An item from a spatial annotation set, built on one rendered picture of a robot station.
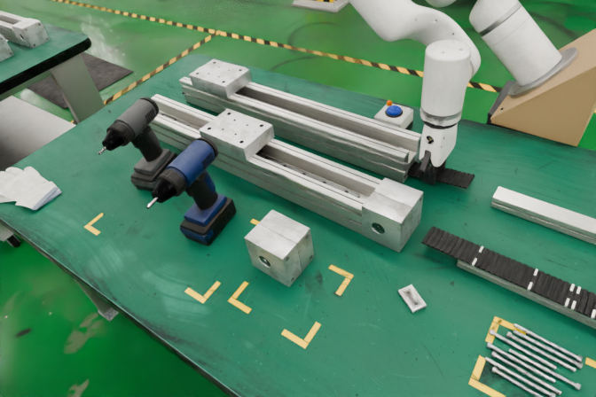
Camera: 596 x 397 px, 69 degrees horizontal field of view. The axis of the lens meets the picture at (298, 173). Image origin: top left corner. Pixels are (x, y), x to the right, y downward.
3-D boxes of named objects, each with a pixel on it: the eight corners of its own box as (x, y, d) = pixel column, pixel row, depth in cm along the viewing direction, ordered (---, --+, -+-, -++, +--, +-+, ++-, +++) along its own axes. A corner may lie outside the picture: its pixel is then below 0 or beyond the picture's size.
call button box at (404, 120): (412, 127, 121) (414, 108, 117) (396, 145, 116) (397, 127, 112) (387, 119, 125) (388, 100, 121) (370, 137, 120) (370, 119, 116)
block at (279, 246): (321, 249, 93) (317, 220, 87) (289, 287, 87) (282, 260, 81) (285, 230, 99) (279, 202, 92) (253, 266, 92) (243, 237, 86)
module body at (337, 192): (384, 206, 100) (384, 180, 95) (362, 235, 95) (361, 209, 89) (166, 115, 141) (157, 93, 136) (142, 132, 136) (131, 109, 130)
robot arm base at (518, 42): (519, 78, 130) (481, 31, 129) (584, 41, 115) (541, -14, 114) (502, 107, 118) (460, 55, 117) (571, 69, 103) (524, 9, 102)
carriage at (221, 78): (254, 88, 136) (249, 69, 132) (230, 105, 130) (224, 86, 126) (218, 77, 144) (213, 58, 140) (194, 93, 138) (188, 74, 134)
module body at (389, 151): (420, 159, 111) (423, 134, 105) (402, 183, 105) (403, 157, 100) (207, 88, 152) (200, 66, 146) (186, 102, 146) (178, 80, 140)
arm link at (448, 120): (451, 122, 86) (450, 134, 88) (468, 100, 91) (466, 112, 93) (412, 111, 90) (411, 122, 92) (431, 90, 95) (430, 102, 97)
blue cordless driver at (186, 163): (240, 209, 105) (219, 138, 91) (191, 271, 93) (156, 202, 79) (215, 200, 109) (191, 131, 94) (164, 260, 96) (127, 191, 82)
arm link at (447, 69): (433, 89, 96) (413, 110, 91) (439, 32, 87) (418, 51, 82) (470, 98, 91) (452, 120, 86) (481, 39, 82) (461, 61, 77)
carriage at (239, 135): (277, 145, 113) (272, 124, 109) (248, 169, 107) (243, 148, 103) (233, 128, 121) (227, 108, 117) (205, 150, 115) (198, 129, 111)
